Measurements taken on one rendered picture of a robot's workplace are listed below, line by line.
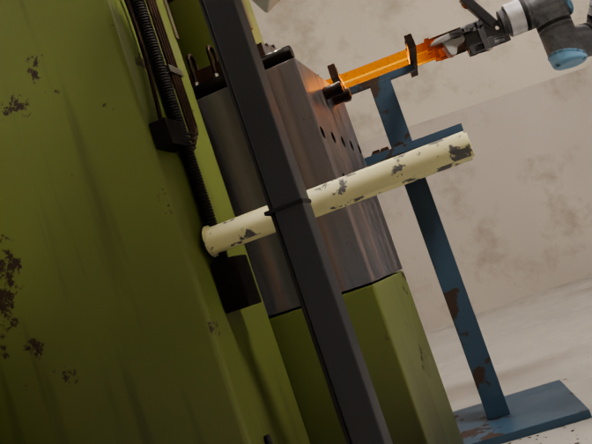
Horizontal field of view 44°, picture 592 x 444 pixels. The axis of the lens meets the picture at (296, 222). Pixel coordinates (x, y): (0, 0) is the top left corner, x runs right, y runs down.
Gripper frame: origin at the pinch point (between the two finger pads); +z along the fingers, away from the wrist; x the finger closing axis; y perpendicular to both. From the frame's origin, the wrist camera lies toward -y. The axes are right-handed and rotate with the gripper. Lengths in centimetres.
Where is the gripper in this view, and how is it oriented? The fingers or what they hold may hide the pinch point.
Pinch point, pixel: (432, 43)
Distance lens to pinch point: 211.3
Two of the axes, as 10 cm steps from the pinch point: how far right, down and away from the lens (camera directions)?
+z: -9.2, 3.4, 1.9
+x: 1.5, -1.4, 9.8
